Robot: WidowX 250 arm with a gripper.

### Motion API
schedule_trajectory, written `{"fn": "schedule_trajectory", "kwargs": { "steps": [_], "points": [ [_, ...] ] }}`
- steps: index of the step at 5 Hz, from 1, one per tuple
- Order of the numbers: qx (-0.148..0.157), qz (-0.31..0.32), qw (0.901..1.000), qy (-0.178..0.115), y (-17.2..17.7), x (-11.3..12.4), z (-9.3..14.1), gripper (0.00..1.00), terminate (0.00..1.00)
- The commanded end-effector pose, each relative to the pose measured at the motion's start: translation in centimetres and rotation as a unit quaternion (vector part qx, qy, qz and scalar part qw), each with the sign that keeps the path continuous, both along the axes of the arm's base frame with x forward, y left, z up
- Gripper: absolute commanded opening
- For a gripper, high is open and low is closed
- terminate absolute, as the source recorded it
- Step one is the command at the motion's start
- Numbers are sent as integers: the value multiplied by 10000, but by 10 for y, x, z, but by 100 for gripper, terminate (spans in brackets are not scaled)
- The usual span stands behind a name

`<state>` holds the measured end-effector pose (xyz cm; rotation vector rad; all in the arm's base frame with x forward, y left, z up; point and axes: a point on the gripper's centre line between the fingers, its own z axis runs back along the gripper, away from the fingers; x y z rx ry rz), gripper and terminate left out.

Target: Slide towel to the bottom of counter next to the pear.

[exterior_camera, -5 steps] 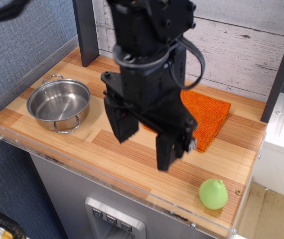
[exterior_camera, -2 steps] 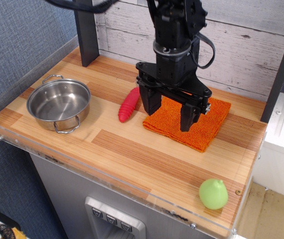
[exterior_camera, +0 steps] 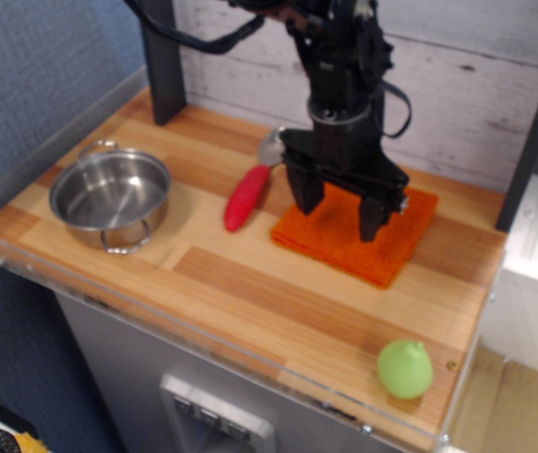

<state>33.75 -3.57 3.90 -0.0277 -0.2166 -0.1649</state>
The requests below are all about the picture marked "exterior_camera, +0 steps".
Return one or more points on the stainless steel pot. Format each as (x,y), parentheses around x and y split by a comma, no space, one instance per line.
(112,197)

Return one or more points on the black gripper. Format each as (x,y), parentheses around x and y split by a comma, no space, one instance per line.
(349,157)

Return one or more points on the white side appliance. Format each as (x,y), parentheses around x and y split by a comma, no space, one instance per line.
(509,325)

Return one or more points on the silver button control panel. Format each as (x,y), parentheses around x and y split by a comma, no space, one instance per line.
(203,422)

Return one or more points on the grey cabinet front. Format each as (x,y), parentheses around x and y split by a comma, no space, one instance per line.
(127,359)

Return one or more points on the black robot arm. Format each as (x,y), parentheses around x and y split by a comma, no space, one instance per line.
(345,56)

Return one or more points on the orange towel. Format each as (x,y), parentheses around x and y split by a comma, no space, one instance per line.
(331,234)

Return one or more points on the dark grey left post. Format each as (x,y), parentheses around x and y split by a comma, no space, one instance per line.
(163,64)

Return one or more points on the green toy pear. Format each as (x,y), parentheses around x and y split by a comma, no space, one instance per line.
(405,369)

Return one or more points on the red handled metal spoon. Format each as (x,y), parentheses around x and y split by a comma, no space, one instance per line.
(246,195)

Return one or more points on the yellow object bottom left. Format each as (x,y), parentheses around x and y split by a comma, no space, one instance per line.
(30,444)

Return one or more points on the clear acrylic counter guard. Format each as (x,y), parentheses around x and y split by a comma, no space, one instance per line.
(308,328)

